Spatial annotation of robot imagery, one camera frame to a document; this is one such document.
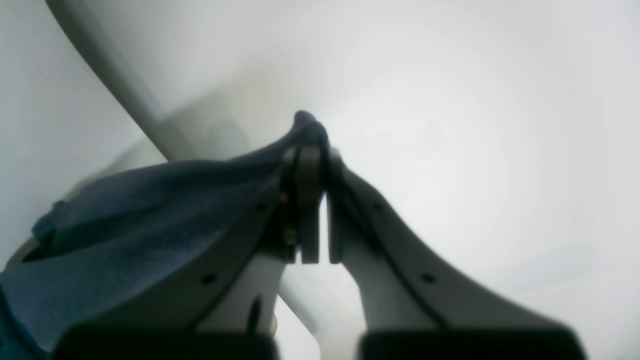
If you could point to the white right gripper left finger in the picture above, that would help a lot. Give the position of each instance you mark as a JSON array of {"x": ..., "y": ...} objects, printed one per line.
[{"x": 219, "y": 305}]

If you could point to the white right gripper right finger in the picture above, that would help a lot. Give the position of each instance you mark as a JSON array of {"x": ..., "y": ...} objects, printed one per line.
[{"x": 417, "y": 306}]

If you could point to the dark blue T-shirt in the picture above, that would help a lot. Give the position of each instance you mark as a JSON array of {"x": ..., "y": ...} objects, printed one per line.
[{"x": 123, "y": 233}]

